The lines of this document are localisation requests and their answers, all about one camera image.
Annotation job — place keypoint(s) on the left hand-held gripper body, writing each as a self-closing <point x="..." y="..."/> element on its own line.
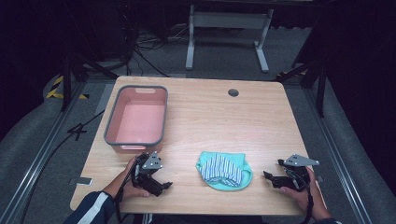
<point x="148" y="174"/>

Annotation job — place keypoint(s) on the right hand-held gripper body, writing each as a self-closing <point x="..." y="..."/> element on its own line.
<point x="295" y="174"/>

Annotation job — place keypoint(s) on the teal and striped cloth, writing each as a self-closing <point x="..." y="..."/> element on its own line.
<point x="222" y="171"/>

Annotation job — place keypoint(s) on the pink basin with grey rim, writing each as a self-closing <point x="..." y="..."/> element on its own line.
<point x="140" y="121"/>

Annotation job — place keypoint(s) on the person's left hand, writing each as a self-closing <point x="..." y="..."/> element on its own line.
<point x="129" y="188"/>

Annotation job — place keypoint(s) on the person's right hand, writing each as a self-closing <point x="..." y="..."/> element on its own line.
<point x="303" y="197"/>

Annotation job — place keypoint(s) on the grey tape patch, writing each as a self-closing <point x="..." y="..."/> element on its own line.
<point x="81" y="181"/>

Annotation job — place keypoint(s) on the black tape cross mark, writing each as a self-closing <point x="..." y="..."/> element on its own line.
<point x="77" y="131"/>

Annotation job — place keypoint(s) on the black tripod stand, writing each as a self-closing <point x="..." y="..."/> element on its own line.
<point x="314" y="74"/>
<point x="73" y="68"/>

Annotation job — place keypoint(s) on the yellow and black floor tape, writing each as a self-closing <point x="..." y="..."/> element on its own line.
<point x="56" y="90"/>

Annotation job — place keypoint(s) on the aluminium floor rail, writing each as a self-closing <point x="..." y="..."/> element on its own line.
<point x="336" y="149"/>
<point x="37" y="161"/>

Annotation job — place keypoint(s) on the white metal table frame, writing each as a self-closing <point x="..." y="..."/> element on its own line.
<point x="229" y="21"/>

